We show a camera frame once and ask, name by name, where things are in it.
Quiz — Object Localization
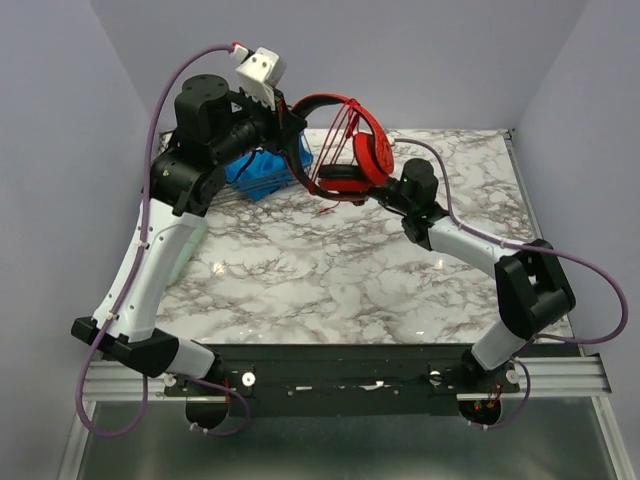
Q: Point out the light green dish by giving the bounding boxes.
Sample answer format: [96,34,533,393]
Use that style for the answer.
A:
[167,218,208,286]

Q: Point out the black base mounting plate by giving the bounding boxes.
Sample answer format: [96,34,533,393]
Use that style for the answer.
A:
[165,344,520,419]

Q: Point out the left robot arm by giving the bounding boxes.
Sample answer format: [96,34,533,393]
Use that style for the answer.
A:
[71,74,305,395]

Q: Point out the red black headphones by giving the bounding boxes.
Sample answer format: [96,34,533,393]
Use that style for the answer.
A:
[282,93,394,203]

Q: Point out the black wire dish rack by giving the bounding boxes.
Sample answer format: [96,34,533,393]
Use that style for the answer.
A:
[146,130,294,216]

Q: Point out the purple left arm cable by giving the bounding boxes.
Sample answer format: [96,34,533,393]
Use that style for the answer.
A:
[74,43,251,439]

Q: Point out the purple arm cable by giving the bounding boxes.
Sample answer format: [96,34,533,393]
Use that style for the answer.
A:
[394,138,629,431]
[74,43,251,439]

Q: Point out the red headphone cable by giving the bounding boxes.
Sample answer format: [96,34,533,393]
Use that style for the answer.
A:
[307,98,364,217]

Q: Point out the blue cloth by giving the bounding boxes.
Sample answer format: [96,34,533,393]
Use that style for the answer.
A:
[225,150,298,202]

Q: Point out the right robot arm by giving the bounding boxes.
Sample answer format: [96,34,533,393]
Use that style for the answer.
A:
[368,158,576,392]

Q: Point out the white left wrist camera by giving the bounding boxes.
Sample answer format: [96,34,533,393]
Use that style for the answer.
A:
[230,43,287,110]

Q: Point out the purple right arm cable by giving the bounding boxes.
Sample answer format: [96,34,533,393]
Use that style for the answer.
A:
[394,138,629,431]

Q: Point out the aluminium frame rail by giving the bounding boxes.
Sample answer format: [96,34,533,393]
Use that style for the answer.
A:
[80,343,634,478]

